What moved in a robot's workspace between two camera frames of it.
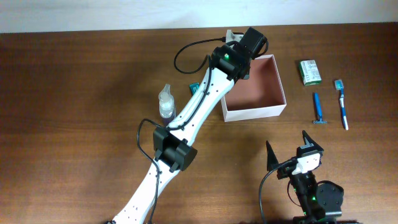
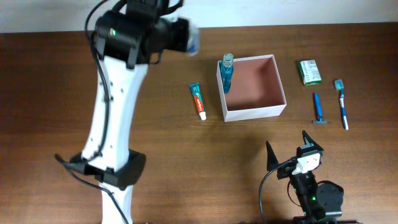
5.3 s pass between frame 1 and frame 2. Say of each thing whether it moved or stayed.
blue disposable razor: stayed
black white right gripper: stayed
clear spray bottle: moved
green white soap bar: stayed
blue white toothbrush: stayed
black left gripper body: moved
